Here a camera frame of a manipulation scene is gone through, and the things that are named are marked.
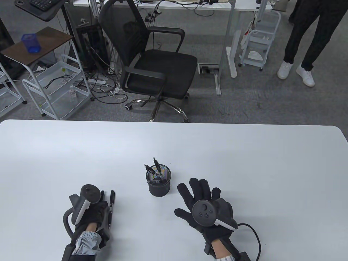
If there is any person's right hand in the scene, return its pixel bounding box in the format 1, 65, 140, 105
174, 178, 240, 243

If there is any person's left hand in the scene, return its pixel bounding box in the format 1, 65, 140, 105
71, 190, 116, 249

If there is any person's left forearm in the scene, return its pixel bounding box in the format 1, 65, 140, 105
71, 223, 103, 256

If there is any person's right forearm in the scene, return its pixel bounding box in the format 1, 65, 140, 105
211, 237, 234, 261

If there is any grey handheld controller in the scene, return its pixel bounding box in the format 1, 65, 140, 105
192, 198, 239, 231
69, 184, 101, 227

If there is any black mesh pen holder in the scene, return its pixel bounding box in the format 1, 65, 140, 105
146, 164, 172, 197

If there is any metal floor socket box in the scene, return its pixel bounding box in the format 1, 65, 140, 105
199, 64, 219, 74

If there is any black mesh office chair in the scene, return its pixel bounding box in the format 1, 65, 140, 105
98, 0, 198, 123

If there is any white standing desk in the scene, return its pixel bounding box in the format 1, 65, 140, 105
73, 0, 273, 95

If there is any white tiered rolling cart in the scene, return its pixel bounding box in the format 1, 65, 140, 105
239, 10, 282, 72

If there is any black computer tower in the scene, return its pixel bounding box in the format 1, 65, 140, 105
75, 23, 110, 73

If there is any white cart with brown top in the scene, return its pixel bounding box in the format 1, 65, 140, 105
0, 26, 92, 120

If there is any blue mesh pen cup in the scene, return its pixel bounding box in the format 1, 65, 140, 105
21, 33, 42, 54

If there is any black keyboard tray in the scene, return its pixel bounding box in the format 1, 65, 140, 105
14, 0, 67, 22

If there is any black keyboard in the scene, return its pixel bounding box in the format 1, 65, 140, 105
29, 0, 65, 11

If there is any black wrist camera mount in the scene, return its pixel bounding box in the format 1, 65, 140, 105
203, 239, 252, 261
62, 243, 75, 261

